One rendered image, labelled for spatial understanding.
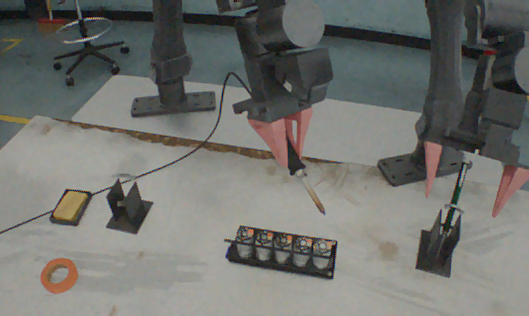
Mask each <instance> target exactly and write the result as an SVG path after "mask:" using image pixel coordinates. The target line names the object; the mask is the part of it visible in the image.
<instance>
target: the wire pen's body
mask: <svg viewBox="0 0 529 316"><path fill-rule="evenodd" d="M468 164H469V163H465V162H462V161H461V168H460V170H459V174H458V177H457V180H456V184H455V187H454V193H453V196H452V199H451V203H450V202H449V203H448V205H450V206H451V207H450V209H449V210H448V213H447V216H446V220H445V222H444V225H443V228H442V230H443V231H445V232H447V233H449V231H450V227H451V223H452V221H453V217H454V215H455V211H456V208H458V205H457V203H458V199H459V195H460V192H461V190H462V187H463V183H464V180H465V177H466V170H467V168H468Z"/></svg>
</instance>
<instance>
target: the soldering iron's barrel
mask: <svg viewBox="0 0 529 316"><path fill-rule="evenodd" d="M295 177H296V179H297V181H298V182H302V184H303V186H304V187H305V189H306V190H307V192H308V194H309V195H310V197H311V199H312V200H313V202H314V203H315V205H316V207H317V208H318V210H319V212H320V213H322V212H323V211H325V209H324V207H323V205H322V204H321V202H320V200H319V199H318V197H317V196H316V194H315V192H314V191H313V189H312V188H311V186H310V184H309V183H308V181H307V179H306V178H307V173H305V171H304V169H300V170H298V171H297V172H295Z"/></svg>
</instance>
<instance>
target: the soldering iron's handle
mask: <svg viewBox="0 0 529 316"><path fill-rule="evenodd" d="M286 139H287V153H288V169H289V170H290V176H291V177H292V176H295V172H297V171H298V170H300V169H305V167H306V166H305V164H303V163H302V162H301V160H300V158H299V157H298V155H297V154H296V152H295V151H294V149H293V147H292V146H291V145H290V142H289V139H288V138H287V136H286Z"/></svg>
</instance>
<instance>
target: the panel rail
mask: <svg viewBox="0 0 529 316"><path fill-rule="evenodd" d="M226 240H227V241H226ZM223 241H224V242H229V243H236V244H242V245H247V246H253V247H259V248H264V249H270V250H275V251H281V252H287V253H292V254H298V255H303V256H309V257H315V258H320V259H324V258H326V259H330V256H329V255H328V256H323V255H322V253H320V255H318V254H312V253H306V252H302V250H300V251H295V250H289V249H284V248H283V246H281V247H280V248H278V247H272V246H267V245H263V243H261V244H255V243H250V242H244V239H243V240H242V241H238V240H232V239H226V238H224V240H223Z"/></svg>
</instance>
